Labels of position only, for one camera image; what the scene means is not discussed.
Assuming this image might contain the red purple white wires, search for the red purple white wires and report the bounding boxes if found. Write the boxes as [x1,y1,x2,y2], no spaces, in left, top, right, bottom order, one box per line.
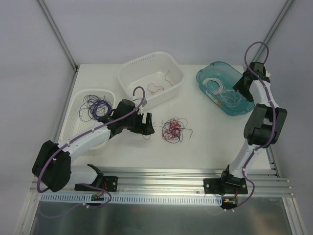
[156,117,194,145]

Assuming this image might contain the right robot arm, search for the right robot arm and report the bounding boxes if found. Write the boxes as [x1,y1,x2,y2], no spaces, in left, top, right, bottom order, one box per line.
[219,62,287,195]

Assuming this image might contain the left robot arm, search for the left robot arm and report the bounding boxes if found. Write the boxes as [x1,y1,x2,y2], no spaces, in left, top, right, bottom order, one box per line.
[32,98,155,193]

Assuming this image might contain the teal transparent plastic bin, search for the teal transparent plastic bin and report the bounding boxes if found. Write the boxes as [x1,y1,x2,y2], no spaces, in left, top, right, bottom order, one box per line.
[196,61,254,116]

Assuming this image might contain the white deep plastic basket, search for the white deep plastic basket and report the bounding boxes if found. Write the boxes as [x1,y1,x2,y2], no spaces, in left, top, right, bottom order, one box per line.
[117,51,185,110]

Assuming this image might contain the white perforated flat basket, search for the white perforated flat basket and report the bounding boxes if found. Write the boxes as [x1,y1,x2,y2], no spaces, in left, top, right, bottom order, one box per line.
[59,89,115,141]

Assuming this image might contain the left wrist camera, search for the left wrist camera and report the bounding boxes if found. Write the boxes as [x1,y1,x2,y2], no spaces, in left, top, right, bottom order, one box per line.
[133,96,147,115]

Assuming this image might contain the purple wire coil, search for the purple wire coil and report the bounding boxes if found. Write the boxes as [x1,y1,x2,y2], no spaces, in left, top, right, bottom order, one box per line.
[78,94,114,121]

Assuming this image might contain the white slotted cable duct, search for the white slotted cable duct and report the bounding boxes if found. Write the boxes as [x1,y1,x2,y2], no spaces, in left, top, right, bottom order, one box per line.
[41,193,222,206]

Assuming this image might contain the aluminium mounting rail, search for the aluminium mounting rail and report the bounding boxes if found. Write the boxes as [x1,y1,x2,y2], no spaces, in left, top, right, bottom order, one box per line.
[40,165,295,197]

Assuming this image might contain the right aluminium frame post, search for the right aluminium frame post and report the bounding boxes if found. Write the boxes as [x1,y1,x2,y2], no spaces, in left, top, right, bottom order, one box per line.
[243,0,296,70]

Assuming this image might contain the aluminium frame post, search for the aluminium frame post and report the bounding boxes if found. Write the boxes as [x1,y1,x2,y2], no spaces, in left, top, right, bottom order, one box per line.
[36,0,79,71]
[243,0,296,70]

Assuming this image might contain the left aluminium frame post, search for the left aluminium frame post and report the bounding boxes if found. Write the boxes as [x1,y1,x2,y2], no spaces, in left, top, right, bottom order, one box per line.
[36,0,79,71]

